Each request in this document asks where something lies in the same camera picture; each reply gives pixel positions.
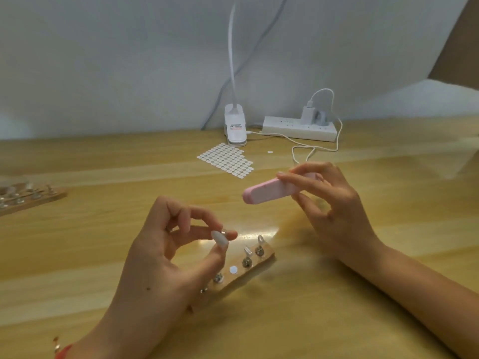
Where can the person's right hand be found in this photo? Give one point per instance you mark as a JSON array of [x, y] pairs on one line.
[[344, 216]]

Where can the person's left hand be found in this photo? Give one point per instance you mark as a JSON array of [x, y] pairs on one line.
[[149, 272]]

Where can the person's right middle finger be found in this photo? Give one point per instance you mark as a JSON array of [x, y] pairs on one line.
[[316, 166]]

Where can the person's left thumb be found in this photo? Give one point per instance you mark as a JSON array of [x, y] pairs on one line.
[[207, 267]]

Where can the person's right thumb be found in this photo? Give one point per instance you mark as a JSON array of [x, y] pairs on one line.
[[310, 207]]

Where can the white false nail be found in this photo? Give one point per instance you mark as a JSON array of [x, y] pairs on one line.
[[220, 239]]

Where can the pink nail file block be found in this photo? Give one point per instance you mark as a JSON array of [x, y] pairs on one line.
[[264, 190]]

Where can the person's right forearm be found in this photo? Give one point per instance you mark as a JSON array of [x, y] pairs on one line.
[[423, 295]]

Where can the wooden nail stand with pegs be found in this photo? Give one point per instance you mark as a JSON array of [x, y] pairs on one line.
[[33, 200], [247, 271]]

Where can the white power strip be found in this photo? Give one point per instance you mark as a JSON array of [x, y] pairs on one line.
[[295, 130]]

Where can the clear false nail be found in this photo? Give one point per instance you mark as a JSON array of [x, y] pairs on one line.
[[261, 240], [247, 251]]

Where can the grey plug adapter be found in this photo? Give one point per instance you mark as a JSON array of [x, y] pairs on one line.
[[322, 118]]

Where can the white charger plug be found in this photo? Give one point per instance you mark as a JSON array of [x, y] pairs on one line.
[[308, 114]]

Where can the sheet of white adhesive dots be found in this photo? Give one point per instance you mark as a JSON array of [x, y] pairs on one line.
[[228, 160]]

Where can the white clip desk lamp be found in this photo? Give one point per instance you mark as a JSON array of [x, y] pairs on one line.
[[235, 125]]

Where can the brown wooden panel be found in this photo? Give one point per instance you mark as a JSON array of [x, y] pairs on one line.
[[458, 44]]

